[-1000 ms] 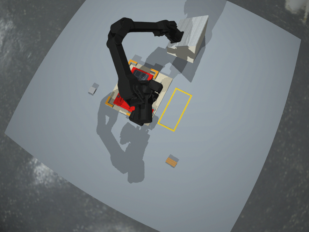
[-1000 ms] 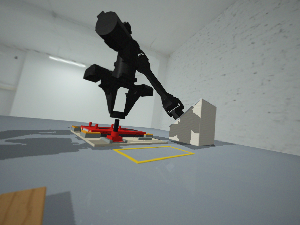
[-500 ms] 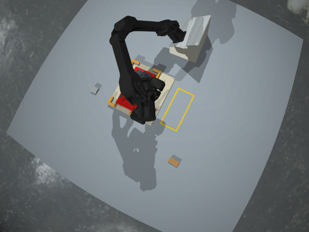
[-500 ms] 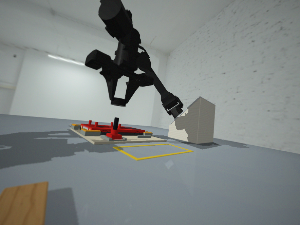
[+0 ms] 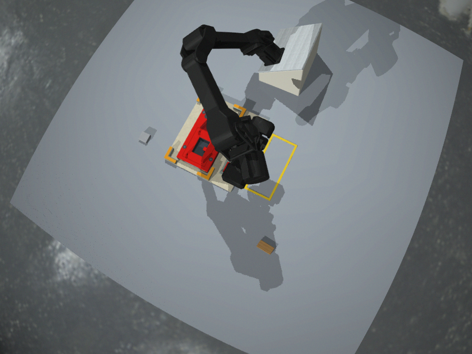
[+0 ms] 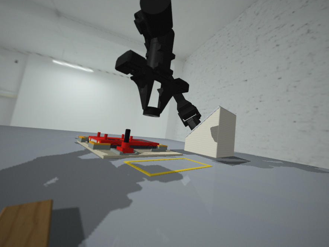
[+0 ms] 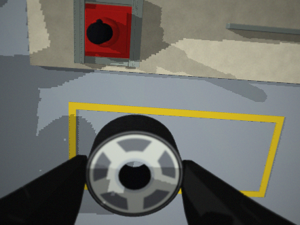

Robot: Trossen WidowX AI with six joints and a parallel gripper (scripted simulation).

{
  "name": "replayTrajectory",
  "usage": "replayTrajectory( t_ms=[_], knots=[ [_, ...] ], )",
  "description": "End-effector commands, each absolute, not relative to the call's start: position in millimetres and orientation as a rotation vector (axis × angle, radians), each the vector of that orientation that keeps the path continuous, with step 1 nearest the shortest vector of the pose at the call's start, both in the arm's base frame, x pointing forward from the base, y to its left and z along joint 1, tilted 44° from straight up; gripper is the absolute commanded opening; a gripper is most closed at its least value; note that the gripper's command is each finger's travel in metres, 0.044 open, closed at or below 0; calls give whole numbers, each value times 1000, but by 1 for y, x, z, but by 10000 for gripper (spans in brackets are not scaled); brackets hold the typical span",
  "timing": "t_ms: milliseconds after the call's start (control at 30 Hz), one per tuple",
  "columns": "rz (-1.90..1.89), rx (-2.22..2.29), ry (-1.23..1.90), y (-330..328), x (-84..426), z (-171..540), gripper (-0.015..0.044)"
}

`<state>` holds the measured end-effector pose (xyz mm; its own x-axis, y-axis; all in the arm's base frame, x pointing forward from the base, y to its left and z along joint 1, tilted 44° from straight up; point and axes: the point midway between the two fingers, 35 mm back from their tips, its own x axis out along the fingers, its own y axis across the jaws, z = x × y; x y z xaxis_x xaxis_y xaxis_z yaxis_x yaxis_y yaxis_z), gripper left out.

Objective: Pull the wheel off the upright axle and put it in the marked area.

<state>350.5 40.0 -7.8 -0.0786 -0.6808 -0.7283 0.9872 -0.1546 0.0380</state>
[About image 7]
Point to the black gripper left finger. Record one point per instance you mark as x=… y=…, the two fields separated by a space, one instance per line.
x=52 y=199

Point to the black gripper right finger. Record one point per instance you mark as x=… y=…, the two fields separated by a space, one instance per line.
x=208 y=200

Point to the black wheel with grey spoked rim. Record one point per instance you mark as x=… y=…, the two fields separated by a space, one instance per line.
x=134 y=191

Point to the yellow rectangular outline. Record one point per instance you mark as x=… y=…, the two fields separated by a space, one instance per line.
x=188 y=113

